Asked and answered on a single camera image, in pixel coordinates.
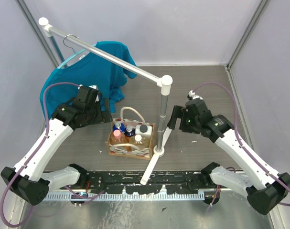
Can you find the white cable duct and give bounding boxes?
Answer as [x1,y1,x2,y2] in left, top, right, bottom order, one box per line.
[44,191,205,201]

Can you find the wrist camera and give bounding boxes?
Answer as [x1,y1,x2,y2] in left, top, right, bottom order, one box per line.
[187,90,203,100]
[89,85,100,103]

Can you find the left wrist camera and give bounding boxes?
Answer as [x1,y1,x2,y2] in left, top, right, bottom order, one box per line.
[89,85,100,103]

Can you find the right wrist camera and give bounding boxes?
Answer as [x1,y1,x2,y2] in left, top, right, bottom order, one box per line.
[187,90,203,100]

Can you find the white metal clothes rack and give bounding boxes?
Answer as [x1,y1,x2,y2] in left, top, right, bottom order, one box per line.
[38,17,176,186]

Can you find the light blue clothes hanger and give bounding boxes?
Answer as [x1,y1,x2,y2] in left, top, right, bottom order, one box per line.
[57,34,85,69]

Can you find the teal t-shirt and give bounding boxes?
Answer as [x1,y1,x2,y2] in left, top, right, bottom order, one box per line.
[40,52,137,119]

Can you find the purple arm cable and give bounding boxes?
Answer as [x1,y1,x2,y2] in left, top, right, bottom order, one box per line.
[0,82,105,228]
[192,82,290,213]

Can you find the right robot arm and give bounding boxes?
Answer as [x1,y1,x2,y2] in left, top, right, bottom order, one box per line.
[167,98,290,215]

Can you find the clear bottle white cap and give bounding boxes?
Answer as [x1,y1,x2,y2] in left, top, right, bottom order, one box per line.
[129,135,150,149]

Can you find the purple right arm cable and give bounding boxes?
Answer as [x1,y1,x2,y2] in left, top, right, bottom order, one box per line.
[192,82,290,213]

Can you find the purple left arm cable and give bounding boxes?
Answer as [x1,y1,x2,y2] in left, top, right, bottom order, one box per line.
[0,82,105,228]

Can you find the white bottle grey cap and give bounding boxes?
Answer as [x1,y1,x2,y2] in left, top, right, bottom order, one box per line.
[135,125,152,138]

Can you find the burlap canvas bag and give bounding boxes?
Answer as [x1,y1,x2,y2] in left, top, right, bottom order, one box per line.
[106,106,156,160]

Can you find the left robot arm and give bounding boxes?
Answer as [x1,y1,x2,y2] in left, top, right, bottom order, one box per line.
[1,85,112,206]

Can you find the pink cap bottle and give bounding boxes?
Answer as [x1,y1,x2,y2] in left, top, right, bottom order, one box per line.
[110,129,127,145]

